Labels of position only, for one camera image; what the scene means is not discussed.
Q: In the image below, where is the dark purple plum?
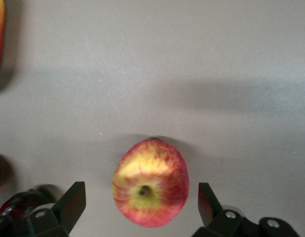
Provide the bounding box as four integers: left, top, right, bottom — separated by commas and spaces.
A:
0, 189, 56, 218

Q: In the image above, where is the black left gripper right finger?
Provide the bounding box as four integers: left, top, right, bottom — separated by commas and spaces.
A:
193, 182, 257, 237

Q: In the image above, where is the red and yellow apple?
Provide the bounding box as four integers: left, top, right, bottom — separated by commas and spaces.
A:
112, 138, 190, 228

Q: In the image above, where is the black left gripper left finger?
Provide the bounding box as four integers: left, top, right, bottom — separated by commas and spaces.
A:
30, 181, 87, 237

